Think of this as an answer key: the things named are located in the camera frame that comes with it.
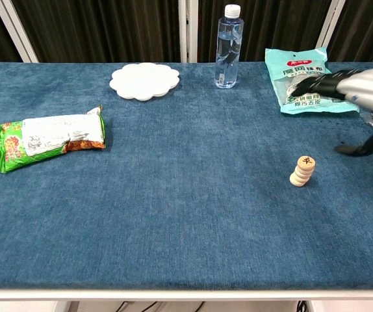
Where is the clear plastic water bottle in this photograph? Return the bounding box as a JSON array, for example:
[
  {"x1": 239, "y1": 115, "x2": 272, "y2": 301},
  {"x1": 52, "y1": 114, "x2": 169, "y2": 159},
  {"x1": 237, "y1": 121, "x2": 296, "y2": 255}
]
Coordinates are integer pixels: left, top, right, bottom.
[{"x1": 214, "y1": 4, "x2": 245, "y2": 89}]

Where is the teal cleaning cloth package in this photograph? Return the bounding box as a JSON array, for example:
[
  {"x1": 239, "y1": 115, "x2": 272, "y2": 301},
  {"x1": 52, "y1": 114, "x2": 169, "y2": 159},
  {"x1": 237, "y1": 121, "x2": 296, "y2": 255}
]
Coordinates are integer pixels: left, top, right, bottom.
[{"x1": 264, "y1": 46, "x2": 360, "y2": 114}]

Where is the green and white snack bag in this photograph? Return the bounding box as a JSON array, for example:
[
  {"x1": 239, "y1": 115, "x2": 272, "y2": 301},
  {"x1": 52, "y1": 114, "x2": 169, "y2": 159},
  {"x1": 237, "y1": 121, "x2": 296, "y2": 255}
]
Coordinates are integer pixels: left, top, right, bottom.
[{"x1": 0, "y1": 103, "x2": 107, "y2": 174}]

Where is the white flower-shaped paint palette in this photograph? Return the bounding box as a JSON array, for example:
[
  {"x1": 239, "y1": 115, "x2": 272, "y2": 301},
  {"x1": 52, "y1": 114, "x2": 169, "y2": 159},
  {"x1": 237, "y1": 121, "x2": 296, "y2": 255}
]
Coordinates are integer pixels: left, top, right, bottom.
[{"x1": 109, "y1": 62, "x2": 181, "y2": 102}]

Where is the white frame post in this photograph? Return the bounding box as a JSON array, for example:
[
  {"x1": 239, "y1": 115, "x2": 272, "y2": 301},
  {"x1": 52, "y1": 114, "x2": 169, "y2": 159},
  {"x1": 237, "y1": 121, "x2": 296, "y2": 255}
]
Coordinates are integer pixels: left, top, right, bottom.
[
  {"x1": 315, "y1": 0, "x2": 347, "y2": 49},
  {"x1": 0, "y1": 0, "x2": 40, "y2": 63},
  {"x1": 177, "y1": 0, "x2": 199, "y2": 63}
]

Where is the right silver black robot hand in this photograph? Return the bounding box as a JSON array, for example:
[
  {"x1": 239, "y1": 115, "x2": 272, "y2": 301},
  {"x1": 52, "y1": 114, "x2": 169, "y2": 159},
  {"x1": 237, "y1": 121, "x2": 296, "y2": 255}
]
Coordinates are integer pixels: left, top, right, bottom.
[{"x1": 292, "y1": 64, "x2": 373, "y2": 157}]

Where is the blue fabric table cover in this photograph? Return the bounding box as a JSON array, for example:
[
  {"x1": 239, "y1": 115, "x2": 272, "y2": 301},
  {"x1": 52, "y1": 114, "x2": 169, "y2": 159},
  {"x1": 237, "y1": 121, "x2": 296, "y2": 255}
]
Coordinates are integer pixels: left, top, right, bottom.
[{"x1": 0, "y1": 61, "x2": 373, "y2": 291}]

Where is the black cable bundle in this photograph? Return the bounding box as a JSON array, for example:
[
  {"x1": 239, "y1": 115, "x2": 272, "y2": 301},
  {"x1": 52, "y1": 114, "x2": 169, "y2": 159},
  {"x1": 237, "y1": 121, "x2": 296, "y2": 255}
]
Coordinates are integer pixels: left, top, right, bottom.
[{"x1": 116, "y1": 301, "x2": 205, "y2": 312}]

